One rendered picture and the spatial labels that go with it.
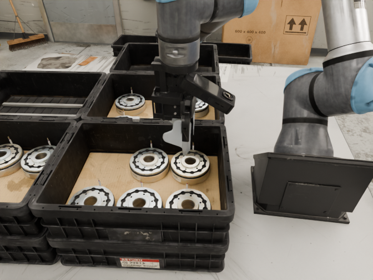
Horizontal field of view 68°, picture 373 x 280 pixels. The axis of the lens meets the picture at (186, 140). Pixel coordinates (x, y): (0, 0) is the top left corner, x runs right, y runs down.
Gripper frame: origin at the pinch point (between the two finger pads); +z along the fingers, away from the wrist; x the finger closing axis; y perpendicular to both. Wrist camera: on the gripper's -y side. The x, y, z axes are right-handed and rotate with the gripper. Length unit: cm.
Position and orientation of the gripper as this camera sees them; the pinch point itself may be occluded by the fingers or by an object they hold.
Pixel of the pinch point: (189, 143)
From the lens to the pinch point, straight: 64.7
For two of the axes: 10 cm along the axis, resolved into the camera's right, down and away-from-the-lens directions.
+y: -9.9, -1.0, 1.2
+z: 0.0, 7.8, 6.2
